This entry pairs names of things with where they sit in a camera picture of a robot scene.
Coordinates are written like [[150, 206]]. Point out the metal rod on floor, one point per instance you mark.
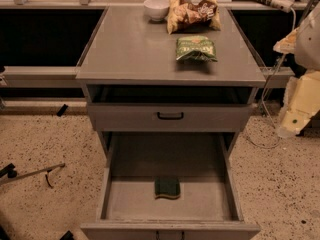
[[12, 175]]

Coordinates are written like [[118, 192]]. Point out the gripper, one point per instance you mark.
[[309, 47]]

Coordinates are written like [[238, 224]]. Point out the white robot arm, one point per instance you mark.
[[304, 42]]

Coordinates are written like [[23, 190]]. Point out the open grey middle drawer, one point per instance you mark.
[[208, 207]]

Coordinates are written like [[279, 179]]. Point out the white bowl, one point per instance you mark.
[[156, 10]]

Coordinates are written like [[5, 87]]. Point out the brown yellow chip bag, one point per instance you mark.
[[183, 14]]

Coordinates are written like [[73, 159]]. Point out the closed grey top drawer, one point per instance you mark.
[[142, 117]]

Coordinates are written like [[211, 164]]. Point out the grey horizontal rail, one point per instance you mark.
[[39, 77]]

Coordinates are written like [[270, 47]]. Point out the grey drawer cabinet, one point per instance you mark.
[[132, 61]]

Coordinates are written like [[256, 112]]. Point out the green snack bag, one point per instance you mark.
[[195, 48]]

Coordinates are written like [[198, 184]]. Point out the green yellow sponge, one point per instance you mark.
[[168, 188]]

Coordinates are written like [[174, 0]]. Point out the black drawer handle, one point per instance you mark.
[[170, 116]]

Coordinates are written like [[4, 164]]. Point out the small black floor block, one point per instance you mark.
[[62, 110]]

